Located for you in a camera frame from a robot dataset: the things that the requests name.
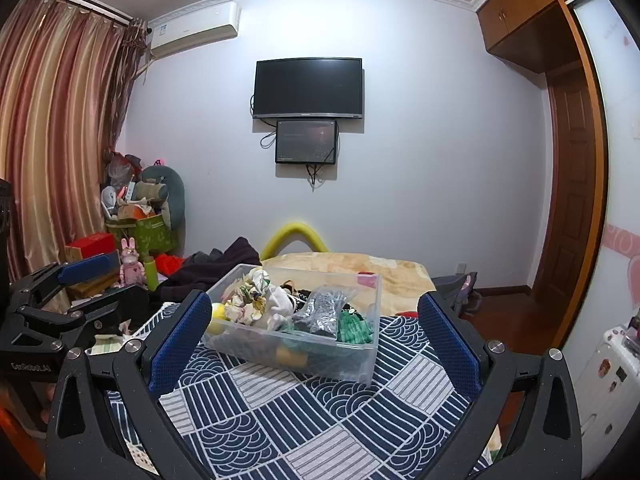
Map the green knitted sleeve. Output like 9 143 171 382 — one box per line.
334 310 376 346

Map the clear plastic storage box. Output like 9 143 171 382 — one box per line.
200 263 382 386

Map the silver sequined pouch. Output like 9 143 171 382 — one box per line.
292 287 354 339

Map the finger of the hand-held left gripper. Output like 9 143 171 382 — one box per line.
14 284 151 342
10 253 121 311

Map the black chain bag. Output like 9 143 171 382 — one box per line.
279 282 312 312

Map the wooden overhead cabinet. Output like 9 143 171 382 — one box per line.
475 0 597 74

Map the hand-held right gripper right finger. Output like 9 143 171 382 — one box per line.
417 291 584 480

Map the yellow foam noodle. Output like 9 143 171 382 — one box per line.
260 220 332 261

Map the red box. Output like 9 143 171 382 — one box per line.
65 233 121 267

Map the blue patterned tablecloth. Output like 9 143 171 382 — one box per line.
100 302 502 480

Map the white heart-print sliding wardrobe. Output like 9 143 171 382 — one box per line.
560 0 640 352

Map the floral fabric scrunchie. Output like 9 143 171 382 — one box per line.
222 280 272 327

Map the white air conditioner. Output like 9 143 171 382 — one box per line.
146 2 242 58

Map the white suitcase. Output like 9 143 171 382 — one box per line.
574 324 640 462

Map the red cloth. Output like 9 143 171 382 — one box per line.
155 255 186 276

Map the black clothes pile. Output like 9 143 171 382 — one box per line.
160 236 263 304

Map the green bag of toys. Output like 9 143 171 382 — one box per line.
106 212 179 262

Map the pink bunny plush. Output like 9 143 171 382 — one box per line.
119 237 147 289

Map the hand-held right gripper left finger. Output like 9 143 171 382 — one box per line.
45 290 213 480

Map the brown wooden door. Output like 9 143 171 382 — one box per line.
532 72 602 307

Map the yellow sponge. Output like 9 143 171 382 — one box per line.
276 344 309 369

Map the small wall monitor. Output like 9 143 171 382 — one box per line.
275 119 337 166

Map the striped brown curtain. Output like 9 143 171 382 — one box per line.
0 0 152 281

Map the black wall television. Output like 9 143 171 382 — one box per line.
251 57 365 121

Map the white drawstring pouch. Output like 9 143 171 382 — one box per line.
249 270 297 332

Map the beige fleece blanket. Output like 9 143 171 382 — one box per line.
262 251 437 319

